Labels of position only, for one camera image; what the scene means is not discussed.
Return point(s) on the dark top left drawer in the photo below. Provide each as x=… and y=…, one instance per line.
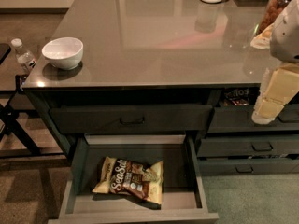
x=121, y=119

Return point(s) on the dark counter cabinet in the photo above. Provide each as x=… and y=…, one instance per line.
x=154, y=52

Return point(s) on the dark top right drawer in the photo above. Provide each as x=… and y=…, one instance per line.
x=237, y=119

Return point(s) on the white ceramic bowl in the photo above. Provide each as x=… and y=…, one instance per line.
x=64, y=53

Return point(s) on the black side table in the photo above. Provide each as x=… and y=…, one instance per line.
x=18, y=102

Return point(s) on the open grey middle drawer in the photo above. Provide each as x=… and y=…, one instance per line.
x=183, y=197

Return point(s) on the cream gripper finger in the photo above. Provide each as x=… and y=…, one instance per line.
x=283, y=85
x=265, y=111

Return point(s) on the dark middle right drawer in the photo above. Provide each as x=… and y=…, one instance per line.
x=248, y=146

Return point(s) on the clear plastic water bottle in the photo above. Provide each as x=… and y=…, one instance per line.
x=24, y=57

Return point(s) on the dark snack bag in drawer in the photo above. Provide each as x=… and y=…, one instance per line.
x=236, y=96

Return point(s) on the dark drawer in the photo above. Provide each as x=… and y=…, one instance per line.
x=249, y=166
x=248, y=146
x=121, y=119
x=237, y=119

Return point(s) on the clear jar of nuts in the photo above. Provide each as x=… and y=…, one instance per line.
x=273, y=9

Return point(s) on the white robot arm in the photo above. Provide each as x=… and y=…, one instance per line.
x=284, y=40

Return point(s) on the brown chip bag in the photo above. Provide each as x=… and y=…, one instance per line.
x=125, y=177

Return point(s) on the dark bottom right drawer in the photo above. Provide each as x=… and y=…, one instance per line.
x=249, y=166

